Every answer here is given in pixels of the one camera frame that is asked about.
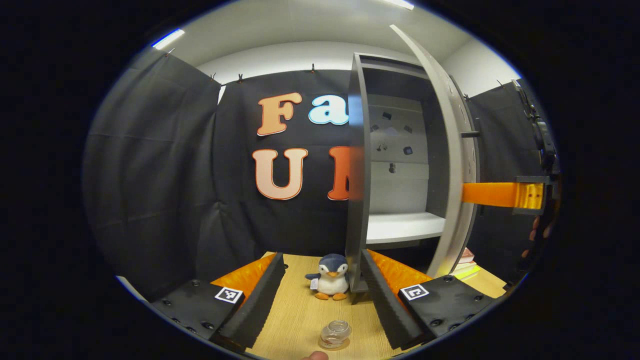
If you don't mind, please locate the clear plastic bottle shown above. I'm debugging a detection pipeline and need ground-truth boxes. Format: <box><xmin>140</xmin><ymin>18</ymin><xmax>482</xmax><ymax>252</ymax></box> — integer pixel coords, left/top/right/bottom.
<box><xmin>318</xmin><ymin>320</ymin><xmax>353</xmax><ymax>349</ymax></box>

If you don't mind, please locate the pale cabinet door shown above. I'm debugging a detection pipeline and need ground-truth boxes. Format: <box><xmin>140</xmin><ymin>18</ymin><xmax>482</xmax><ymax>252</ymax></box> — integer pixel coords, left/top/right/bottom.
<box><xmin>389</xmin><ymin>24</ymin><xmax>483</xmax><ymax>278</ymax></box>

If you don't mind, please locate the penguin plush toy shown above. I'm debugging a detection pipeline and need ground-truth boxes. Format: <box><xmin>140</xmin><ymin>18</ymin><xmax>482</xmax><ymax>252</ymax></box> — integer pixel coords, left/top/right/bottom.
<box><xmin>305</xmin><ymin>253</ymin><xmax>351</xmax><ymax>301</ymax></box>

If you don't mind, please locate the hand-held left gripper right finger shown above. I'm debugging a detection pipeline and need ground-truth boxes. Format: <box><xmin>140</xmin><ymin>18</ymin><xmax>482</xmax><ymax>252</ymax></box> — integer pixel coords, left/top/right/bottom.
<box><xmin>360</xmin><ymin>248</ymin><xmax>496</xmax><ymax>351</ymax></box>

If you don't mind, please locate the yellow book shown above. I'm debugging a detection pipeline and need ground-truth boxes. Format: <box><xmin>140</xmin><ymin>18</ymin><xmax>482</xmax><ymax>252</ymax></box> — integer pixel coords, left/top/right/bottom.
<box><xmin>450</xmin><ymin>263</ymin><xmax>482</xmax><ymax>281</ymax></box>

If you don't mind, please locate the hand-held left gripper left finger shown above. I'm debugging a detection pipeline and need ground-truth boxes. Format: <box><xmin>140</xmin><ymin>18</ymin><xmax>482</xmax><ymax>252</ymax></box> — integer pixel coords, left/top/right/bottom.
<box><xmin>150</xmin><ymin>251</ymin><xmax>286</xmax><ymax>351</ymax></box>

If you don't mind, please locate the grey cabinet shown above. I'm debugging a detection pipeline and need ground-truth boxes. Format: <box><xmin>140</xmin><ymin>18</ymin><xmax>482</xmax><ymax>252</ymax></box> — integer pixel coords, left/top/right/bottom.
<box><xmin>345</xmin><ymin>52</ymin><xmax>448</xmax><ymax>306</ymax></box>

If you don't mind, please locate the black backdrop cloth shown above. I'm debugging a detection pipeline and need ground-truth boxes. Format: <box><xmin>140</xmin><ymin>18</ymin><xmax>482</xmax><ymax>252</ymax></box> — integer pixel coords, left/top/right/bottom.
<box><xmin>82</xmin><ymin>50</ymin><xmax>556</xmax><ymax>301</ymax></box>

